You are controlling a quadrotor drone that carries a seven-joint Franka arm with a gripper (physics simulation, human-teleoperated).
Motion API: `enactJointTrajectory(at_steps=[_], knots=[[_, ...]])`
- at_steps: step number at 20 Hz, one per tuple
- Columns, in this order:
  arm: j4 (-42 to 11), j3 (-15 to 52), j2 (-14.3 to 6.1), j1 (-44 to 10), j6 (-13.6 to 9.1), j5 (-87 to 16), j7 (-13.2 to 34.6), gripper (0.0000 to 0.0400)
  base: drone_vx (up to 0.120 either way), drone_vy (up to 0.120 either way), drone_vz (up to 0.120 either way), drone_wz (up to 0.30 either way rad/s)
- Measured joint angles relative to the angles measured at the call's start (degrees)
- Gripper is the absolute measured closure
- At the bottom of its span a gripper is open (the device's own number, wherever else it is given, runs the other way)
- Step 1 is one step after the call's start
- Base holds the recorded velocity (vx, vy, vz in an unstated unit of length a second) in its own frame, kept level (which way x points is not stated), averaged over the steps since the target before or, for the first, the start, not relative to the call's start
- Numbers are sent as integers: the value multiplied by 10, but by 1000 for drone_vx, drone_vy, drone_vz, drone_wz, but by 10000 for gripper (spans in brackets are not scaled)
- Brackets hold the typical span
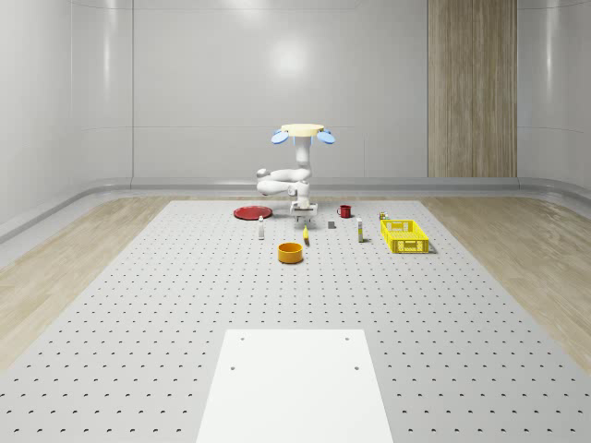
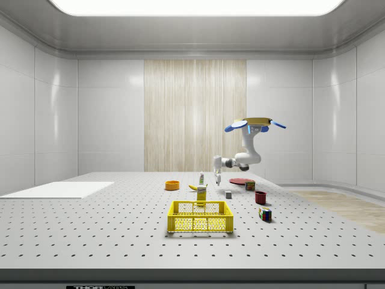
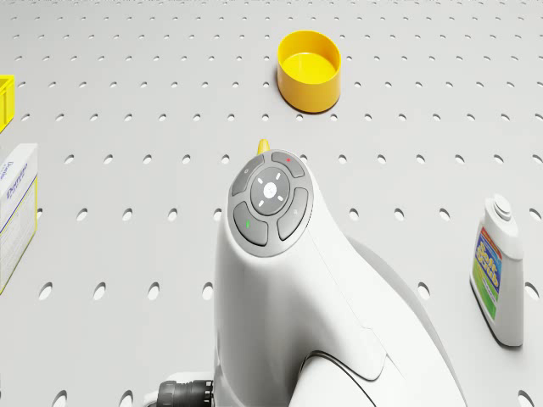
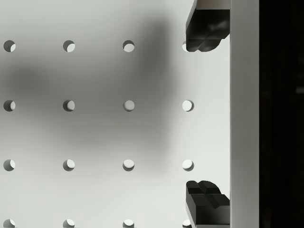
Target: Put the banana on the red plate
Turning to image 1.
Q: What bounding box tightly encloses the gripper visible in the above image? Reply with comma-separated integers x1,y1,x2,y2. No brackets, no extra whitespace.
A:
289,201,319,228

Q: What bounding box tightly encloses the drone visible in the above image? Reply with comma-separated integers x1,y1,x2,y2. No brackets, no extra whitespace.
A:
270,123,336,147

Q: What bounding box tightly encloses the yellow bowl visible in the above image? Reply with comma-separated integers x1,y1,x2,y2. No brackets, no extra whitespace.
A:
277,242,305,266

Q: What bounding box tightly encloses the yellow basket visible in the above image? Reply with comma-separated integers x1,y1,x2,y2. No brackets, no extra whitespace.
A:
380,219,429,255

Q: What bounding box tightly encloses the white board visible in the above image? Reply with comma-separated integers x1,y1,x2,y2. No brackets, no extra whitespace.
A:
196,329,395,443

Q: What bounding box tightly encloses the red plate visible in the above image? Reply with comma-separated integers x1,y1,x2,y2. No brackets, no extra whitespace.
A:
233,205,274,222

